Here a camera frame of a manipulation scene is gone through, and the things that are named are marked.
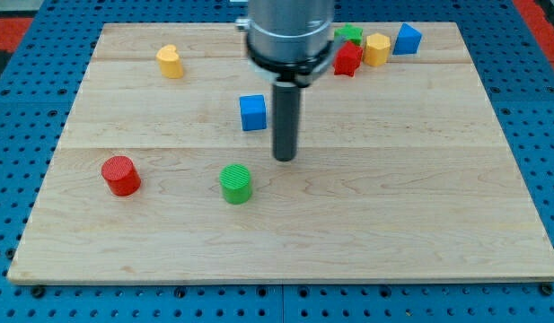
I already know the yellow hexagon block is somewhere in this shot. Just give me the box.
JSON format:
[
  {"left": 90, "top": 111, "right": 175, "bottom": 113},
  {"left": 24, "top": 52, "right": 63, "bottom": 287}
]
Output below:
[{"left": 364, "top": 33, "right": 391, "bottom": 66}]

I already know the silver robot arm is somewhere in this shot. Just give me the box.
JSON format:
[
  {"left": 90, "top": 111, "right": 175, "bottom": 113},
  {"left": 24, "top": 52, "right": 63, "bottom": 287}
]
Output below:
[{"left": 235, "top": 0, "right": 347, "bottom": 162}]

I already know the yellow heart block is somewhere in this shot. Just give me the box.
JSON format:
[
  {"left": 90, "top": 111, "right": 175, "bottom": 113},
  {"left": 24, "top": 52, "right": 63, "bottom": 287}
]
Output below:
[{"left": 155, "top": 44, "right": 184, "bottom": 79}]

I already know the green cylinder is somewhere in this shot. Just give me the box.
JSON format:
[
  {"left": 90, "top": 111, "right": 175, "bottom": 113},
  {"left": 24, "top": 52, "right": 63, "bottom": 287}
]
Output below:
[{"left": 219, "top": 164, "right": 252, "bottom": 205}]

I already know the red star block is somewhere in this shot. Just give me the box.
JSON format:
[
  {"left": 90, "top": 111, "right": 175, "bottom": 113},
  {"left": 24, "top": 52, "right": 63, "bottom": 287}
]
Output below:
[{"left": 333, "top": 41, "right": 363, "bottom": 77}]

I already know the wooden board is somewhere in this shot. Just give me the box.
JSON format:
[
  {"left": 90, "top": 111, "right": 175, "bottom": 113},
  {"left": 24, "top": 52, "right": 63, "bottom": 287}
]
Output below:
[{"left": 7, "top": 22, "right": 554, "bottom": 285}]

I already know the blue cube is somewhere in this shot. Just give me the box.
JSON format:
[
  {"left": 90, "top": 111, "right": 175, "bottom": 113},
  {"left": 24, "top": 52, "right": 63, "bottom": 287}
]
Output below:
[{"left": 239, "top": 94, "right": 267, "bottom": 131}]

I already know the green star block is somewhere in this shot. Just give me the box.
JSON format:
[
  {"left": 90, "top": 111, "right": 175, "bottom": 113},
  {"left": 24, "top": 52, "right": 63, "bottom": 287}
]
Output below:
[{"left": 334, "top": 23, "right": 363, "bottom": 46}]

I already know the blue triangle block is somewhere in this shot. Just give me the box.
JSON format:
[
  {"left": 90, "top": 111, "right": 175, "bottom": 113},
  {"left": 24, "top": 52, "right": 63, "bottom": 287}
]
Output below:
[{"left": 392, "top": 23, "right": 423, "bottom": 56}]

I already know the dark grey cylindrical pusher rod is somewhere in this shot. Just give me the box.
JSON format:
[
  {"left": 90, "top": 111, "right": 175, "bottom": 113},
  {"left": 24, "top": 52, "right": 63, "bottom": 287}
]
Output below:
[{"left": 272, "top": 82, "right": 301, "bottom": 162}]

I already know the red cylinder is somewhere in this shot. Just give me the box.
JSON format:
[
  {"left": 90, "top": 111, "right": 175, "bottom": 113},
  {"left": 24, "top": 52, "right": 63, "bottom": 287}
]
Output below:
[{"left": 101, "top": 155, "right": 141, "bottom": 196}]

